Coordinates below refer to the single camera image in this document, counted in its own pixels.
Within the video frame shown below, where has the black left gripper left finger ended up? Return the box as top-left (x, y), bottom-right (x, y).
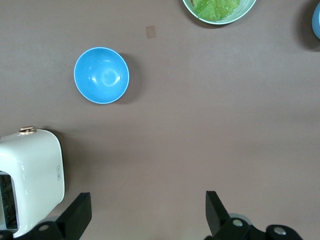
top-left (29, 191), bottom-right (93, 240)

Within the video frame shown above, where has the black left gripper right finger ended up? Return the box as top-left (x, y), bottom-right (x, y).
top-left (204, 190), bottom-right (255, 240)

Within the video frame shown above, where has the blue bowl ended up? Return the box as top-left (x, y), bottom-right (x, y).
top-left (311, 2), bottom-right (320, 41)
top-left (73, 46), bottom-right (131, 105)

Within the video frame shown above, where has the white toaster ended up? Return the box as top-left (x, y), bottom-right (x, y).
top-left (0, 126), bottom-right (66, 239)

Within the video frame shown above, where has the brown tape mark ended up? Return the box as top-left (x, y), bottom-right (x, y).
top-left (145, 25), bottom-right (157, 40)

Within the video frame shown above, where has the pale green plate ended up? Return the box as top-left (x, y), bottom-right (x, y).
top-left (181, 0), bottom-right (258, 25)

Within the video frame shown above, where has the green lettuce leaf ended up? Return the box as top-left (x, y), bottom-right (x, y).
top-left (193, 0), bottom-right (241, 20)

